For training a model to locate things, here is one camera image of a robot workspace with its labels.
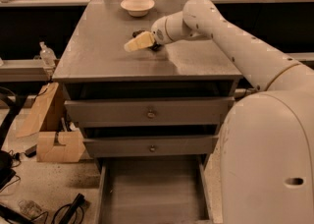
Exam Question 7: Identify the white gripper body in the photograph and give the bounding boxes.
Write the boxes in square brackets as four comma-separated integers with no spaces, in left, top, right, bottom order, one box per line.
[151,17,169,45]

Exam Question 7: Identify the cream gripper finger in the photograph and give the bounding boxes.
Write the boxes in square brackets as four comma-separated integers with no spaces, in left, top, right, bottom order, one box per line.
[124,31,155,52]

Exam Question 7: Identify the dark chocolate rxbar wrapper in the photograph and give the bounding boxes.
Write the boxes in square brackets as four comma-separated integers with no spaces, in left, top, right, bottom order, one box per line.
[132,30,160,51]

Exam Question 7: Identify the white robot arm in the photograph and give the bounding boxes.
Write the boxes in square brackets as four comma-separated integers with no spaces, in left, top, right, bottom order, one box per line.
[125,0,314,224]

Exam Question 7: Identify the grey drawer cabinet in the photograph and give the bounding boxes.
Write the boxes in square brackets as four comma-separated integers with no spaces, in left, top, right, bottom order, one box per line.
[52,0,245,224]

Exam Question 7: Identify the grey top drawer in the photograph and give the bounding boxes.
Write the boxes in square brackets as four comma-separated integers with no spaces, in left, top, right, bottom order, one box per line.
[65,97,234,128]

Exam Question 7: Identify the grey drawer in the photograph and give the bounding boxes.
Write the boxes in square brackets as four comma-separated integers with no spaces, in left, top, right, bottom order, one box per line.
[95,155,214,224]
[65,97,234,128]
[83,136,217,158]

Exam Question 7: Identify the grey middle drawer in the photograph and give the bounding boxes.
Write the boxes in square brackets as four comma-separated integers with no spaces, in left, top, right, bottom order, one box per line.
[83,136,217,158]

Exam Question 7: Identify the grey bottom drawer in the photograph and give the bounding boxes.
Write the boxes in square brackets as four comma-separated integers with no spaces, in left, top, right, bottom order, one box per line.
[95,155,214,224]

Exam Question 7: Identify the white bowl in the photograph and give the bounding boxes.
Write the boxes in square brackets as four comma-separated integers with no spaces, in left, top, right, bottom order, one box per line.
[121,0,155,18]

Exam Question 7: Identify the clear sanitizer bottle left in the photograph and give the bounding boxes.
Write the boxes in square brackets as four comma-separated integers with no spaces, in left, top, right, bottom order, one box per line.
[39,41,57,67]

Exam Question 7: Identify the brown cardboard box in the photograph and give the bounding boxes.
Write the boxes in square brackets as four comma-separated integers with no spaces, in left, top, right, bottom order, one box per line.
[16,83,85,163]

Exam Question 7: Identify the black power strip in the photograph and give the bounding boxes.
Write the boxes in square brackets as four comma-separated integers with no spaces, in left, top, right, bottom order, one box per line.
[59,194,85,224]

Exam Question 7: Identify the black chair base left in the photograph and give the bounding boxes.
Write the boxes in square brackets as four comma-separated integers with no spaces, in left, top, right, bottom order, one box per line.
[0,86,26,191]

